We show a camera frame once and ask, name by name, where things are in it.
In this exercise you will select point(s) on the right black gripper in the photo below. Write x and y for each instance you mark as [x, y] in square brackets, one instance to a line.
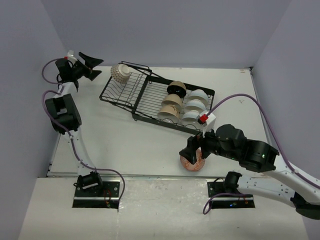
[193, 143]

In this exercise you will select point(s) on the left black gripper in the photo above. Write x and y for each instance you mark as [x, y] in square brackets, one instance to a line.
[90, 63]

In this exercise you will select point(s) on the brown dotted white bowl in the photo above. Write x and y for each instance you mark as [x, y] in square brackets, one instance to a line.
[120, 73]

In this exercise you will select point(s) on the tan bowl with leaf motif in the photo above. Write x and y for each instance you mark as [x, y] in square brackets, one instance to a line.
[169, 113]

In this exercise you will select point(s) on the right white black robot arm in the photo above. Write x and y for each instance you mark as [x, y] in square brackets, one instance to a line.
[292, 187]

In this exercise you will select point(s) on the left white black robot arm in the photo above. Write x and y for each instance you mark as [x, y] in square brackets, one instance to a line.
[65, 118]

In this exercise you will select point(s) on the red patterned bowl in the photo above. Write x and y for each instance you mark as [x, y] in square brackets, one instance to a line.
[200, 162]

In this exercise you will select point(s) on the near white bowl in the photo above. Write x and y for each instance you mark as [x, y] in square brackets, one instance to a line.
[190, 118]

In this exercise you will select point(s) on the middle white bowl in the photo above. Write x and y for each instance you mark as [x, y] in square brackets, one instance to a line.
[194, 105]

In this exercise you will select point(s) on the far white bowl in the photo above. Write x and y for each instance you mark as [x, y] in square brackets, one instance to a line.
[199, 94]

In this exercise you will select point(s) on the plain tan bowl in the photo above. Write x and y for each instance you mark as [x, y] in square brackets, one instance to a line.
[173, 99]

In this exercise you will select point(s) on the black glazed tan bowl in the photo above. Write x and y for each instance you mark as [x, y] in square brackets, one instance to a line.
[178, 88]

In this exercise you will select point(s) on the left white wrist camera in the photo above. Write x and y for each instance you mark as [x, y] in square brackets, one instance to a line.
[70, 56]

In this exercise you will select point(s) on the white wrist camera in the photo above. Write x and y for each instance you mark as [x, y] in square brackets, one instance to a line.
[207, 121]
[70, 56]

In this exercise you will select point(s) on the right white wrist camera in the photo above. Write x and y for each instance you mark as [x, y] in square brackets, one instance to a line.
[207, 121]

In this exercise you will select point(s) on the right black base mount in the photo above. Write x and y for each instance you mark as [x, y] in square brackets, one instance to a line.
[223, 201]

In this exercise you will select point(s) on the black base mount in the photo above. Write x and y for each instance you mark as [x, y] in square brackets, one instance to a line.
[223, 201]
[92, 192]

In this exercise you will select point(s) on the black wire dish rack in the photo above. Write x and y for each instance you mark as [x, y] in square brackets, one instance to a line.
[142, 96]

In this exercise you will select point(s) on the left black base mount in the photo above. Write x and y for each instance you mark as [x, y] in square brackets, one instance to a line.
[92, 192]

